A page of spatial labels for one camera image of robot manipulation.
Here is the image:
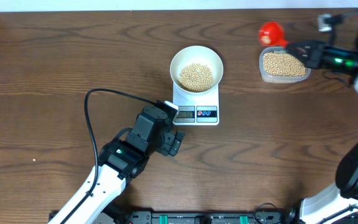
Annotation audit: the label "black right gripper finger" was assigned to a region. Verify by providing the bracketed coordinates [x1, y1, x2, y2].
[286, 48, 311, 68]
[286, 40, 322, 53]

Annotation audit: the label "red plastic measuring scoop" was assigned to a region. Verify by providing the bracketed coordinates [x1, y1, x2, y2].
[258, 22, 288, 48]

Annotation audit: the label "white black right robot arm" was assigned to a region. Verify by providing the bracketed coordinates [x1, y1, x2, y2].
[285, 36, 358, 223]

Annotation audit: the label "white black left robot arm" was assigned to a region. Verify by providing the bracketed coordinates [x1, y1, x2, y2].
[49, 101, 185, 223]

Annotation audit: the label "white digital kitchen scale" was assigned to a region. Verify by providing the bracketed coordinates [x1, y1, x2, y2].
[173, 84, 219, 126]

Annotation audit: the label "soybeans in white bowl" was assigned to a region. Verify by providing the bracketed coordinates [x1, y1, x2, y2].
[178, 63, 214, 93]

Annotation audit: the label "white round bowl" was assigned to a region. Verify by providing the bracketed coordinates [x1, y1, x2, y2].
[170, 45, 224, 92]

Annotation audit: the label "pile of soybeans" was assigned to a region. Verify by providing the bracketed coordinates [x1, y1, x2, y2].
[262, 52, 306, 77]

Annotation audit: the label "clear plastic food container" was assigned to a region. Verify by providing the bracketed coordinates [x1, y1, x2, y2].
[259, 47, 311, 84]

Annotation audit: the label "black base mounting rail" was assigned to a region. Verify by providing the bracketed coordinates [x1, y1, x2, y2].
[48, 210, 358, 224]

